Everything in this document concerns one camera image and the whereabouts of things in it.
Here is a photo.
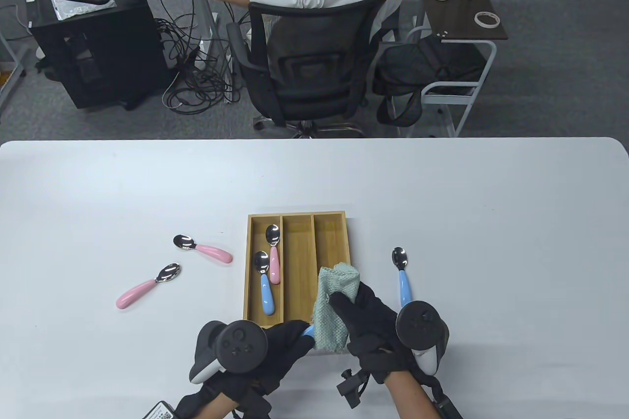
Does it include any person's left hand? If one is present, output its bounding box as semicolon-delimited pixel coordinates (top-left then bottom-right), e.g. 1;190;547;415
174;319;315;419

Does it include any person's right hand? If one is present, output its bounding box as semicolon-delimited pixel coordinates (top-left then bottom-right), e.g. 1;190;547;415
328;281;418;385

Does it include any black and white controller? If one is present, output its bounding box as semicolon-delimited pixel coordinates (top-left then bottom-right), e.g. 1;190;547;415
396;301;450;375
189;320;268;385

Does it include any green fish scale cleaning cloth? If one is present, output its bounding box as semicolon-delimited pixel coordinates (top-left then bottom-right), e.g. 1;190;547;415
312;263;360;355

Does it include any pink handle baby spoon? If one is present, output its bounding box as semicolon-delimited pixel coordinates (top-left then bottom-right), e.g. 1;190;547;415
265;224;282;286
115;263;181;310
173;234;233;265

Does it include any person's left forearm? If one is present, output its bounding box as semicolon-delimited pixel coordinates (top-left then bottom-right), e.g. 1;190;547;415
197;392;239;419

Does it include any person's right forearm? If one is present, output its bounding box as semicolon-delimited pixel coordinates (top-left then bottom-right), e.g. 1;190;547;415
383;370;443;419

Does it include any bamboo cutlery tray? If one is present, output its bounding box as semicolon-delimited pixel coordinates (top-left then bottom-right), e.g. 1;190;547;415
242;211;358;338

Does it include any black mesh office chair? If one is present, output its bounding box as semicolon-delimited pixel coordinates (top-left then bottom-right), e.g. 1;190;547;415
226;0;401;139

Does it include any black bag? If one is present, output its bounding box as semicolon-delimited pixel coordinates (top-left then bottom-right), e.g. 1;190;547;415
372;36;487;127

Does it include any black cabinet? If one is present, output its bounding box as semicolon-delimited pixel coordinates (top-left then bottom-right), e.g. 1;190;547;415
29;0;170;111

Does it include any silver foil bag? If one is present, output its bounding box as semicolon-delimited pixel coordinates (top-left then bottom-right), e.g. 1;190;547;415
51;0;117;22

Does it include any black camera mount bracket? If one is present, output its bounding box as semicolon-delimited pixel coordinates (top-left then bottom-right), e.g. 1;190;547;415
236;380;272;419
337;367;369;409

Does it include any tangle of black cables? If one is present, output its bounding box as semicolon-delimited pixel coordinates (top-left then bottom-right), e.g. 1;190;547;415
133;0;241;112

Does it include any brown side table white frame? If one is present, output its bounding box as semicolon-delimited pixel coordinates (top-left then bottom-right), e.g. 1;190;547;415
396;0;509;139

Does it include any white metal frame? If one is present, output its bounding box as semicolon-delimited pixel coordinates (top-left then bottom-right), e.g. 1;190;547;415
0;31;28;110

